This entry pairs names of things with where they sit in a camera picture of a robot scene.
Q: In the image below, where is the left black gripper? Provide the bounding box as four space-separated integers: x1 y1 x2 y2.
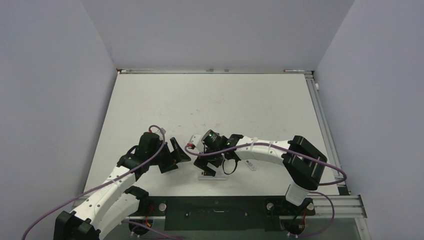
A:
148 138 190 173

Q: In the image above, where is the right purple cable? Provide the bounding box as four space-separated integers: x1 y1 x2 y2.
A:
184 142 348 187

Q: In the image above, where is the white remote control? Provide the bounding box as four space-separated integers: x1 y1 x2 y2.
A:
197 170 228 181

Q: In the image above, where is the aluminium back rail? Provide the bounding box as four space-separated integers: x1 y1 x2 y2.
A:
117 68 314 75

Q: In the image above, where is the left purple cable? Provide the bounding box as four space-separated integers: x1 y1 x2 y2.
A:
21 124 167 240

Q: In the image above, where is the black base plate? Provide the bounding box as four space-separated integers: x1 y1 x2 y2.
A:
129 196 316 232

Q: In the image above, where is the aluminium rail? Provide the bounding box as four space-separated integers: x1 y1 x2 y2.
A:
117 68 314 75
304 71 367 218

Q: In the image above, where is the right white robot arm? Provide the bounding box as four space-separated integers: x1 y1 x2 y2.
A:
186 130 328 214

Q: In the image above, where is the white battery cover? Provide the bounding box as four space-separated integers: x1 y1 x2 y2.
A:
245 160 257 171

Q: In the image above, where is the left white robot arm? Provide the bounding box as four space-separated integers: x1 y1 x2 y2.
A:
53 132 191 240

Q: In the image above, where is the aluminium right rail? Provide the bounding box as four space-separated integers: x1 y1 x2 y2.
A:
304 71 367 218

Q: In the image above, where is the purple cable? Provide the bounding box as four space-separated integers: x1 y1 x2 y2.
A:
184 142 348 187
21 124 167 240

